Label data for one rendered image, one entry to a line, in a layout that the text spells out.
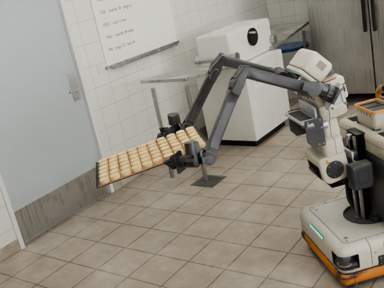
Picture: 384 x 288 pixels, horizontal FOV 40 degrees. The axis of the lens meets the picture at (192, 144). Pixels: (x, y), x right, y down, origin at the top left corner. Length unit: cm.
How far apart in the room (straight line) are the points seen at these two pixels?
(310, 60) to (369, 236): 103
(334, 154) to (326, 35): 344
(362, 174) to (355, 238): 36
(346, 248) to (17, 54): 291
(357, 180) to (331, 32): 348
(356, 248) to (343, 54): 357
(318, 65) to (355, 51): 339
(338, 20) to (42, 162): 354
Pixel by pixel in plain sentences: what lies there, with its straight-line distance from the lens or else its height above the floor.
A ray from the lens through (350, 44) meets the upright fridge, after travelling 620.
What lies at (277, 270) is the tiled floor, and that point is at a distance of 339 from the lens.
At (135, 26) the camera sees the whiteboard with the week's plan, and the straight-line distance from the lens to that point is 536.
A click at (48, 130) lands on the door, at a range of 463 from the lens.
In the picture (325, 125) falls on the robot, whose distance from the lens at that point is 289.
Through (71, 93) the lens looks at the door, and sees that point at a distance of 472.
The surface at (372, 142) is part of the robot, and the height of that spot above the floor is 78.
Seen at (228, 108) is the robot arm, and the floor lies 119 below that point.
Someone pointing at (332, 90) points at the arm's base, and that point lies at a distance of 272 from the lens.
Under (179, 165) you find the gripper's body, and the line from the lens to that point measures 254.
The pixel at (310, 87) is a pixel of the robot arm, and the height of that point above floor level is 119.
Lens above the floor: 183
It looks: 18 degrees down
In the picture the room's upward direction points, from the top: 12 degrees counter-clockwise
